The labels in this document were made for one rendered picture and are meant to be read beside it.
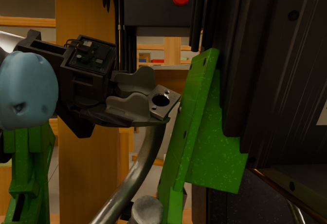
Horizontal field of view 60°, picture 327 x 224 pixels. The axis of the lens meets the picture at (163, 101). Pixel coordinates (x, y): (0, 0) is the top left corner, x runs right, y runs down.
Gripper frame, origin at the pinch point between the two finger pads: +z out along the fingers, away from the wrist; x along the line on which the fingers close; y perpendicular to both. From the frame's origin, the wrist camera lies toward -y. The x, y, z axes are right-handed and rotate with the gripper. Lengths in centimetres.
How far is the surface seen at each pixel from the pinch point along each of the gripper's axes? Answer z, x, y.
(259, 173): 15.0, -6.5, -0.1
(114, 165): -5.6, 6.6, -31.3
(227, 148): 8.0, -7.9, 5.3
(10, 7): -488, 767, -558
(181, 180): 3.4, -12.1, 2.9
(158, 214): 1.8, -15.2, -0.3
